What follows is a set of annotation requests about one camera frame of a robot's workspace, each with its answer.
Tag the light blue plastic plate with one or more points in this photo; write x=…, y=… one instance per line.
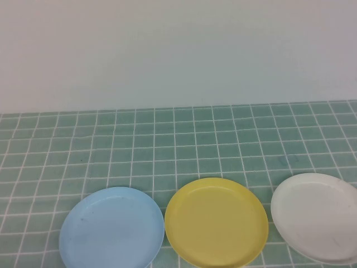
x=111, y=231

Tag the white plastic plate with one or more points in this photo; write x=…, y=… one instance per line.
x=318, y=215

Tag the green white-checked tablecloth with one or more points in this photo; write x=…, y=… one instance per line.
x=173, y=145

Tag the yellow plastic plate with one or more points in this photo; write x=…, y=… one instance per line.
x=216, y=223

